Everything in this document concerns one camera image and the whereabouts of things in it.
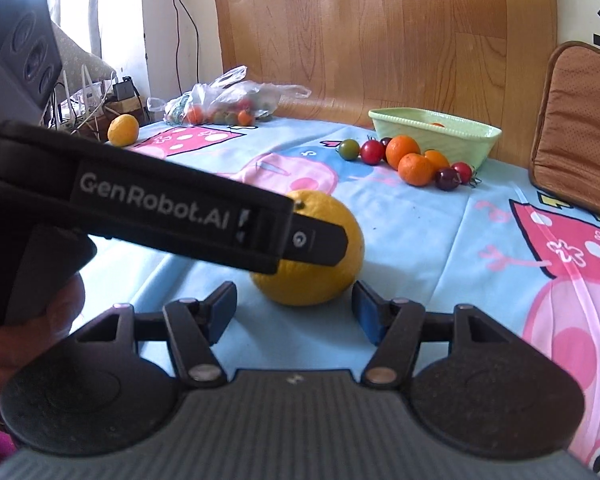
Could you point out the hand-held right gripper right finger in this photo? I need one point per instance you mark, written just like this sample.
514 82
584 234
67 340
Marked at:
367 317

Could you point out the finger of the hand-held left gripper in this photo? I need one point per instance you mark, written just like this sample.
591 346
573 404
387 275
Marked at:
320 240

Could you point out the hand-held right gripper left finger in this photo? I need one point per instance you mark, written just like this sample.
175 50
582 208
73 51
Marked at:
222 310

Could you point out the large yellow citrus fruit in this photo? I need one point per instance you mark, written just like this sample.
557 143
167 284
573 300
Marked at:
325 285

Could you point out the large orange mandarin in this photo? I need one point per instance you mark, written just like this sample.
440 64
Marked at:
401 150

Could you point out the dark red cherry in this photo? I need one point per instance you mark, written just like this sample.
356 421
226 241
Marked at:
446 180

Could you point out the light green plastic basket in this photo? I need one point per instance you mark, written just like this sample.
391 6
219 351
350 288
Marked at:
430 137

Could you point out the red cherry tomato with calyx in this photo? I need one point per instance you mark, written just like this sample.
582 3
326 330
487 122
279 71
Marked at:
463 171

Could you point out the person's left hand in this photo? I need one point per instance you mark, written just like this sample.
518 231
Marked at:
35 340

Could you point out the small yellow citrus fruit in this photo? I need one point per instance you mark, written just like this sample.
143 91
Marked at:
123 130

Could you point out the cartoon pig printed blanket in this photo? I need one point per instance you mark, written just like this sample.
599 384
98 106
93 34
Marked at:
430 260

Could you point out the green cherry tomato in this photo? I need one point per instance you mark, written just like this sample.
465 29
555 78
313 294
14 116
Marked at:
349 149

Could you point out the round red cherry tomato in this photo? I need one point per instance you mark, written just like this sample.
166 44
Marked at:
372 152

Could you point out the black power adapter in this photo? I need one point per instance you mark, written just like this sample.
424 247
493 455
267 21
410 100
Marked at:
125 90

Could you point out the medium orange mandarin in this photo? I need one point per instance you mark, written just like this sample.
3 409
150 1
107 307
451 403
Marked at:
416 170

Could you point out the white router with antennas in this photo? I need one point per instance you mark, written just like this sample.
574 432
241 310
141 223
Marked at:
82 95

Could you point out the clear plastic bag of tomatoes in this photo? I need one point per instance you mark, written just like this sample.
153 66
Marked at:
220 102

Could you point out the small orange kumquat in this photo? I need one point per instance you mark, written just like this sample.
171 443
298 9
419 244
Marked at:
437 158

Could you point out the floral patterned pillow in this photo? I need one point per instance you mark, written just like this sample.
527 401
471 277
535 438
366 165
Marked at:
77 55

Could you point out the wood pattern vinyl sheet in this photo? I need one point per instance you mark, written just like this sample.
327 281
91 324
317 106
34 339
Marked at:
380 35

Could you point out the brown seat cushion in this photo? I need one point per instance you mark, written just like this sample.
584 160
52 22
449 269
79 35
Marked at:
580 125

